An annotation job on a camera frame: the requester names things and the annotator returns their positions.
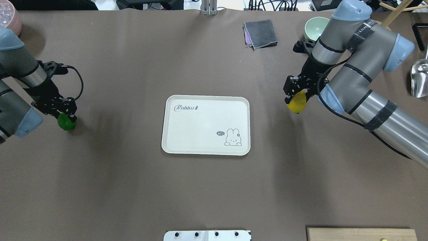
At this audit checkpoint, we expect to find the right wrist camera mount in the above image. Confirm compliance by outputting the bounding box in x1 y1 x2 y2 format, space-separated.
293 38 316 55

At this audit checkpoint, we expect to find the green lime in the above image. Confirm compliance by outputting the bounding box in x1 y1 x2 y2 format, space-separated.
57 113 76 131

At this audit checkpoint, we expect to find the grey folded cloth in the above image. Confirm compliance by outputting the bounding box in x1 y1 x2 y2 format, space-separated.
243 19 278 50

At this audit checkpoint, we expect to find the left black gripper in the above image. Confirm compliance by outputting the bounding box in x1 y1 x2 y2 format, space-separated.
31 80 77 123

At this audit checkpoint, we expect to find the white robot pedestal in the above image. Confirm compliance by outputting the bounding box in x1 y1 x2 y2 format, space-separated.
163 229 252 241

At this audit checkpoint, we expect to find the wooden mug tree stand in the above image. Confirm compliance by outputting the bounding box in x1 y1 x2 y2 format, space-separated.
376 0 428 30

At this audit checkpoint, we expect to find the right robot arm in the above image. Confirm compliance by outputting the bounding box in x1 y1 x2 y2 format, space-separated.
283 0 427 168

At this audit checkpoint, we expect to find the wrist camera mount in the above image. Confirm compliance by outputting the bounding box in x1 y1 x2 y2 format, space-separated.
37 60 69 80
293 38 316 55

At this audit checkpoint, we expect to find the yellow lemon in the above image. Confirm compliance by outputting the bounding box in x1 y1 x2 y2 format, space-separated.
287 90 307 114

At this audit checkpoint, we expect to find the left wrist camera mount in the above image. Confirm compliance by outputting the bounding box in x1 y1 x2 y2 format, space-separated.
37 60 69 80

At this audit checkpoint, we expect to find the black tray frame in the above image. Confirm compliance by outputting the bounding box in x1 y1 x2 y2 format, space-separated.
412 23 428 51

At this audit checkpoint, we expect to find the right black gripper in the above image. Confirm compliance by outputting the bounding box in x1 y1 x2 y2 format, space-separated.
283 57 331 104

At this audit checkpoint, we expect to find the aluminium frame post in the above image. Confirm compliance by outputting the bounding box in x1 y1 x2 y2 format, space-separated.
201 0 218 16

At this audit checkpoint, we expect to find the wooden cutting board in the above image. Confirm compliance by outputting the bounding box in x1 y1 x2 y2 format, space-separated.
306 228 418 241

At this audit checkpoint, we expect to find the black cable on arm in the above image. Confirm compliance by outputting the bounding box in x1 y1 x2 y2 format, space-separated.
66 65 84 101

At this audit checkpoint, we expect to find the cream rabbit tray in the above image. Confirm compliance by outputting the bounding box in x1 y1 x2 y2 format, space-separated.
162 95 251 156

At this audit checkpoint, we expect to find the pink bowl with ice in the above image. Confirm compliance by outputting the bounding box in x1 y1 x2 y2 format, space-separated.
0 0 23 37

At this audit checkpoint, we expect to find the mint green bowl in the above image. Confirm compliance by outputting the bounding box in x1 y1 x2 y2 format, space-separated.
304 17 330 41

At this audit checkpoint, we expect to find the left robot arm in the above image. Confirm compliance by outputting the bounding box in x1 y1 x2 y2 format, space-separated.
0 28 84 143

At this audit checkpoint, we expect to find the metal scoop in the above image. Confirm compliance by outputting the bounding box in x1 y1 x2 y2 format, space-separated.
411 46 428 98

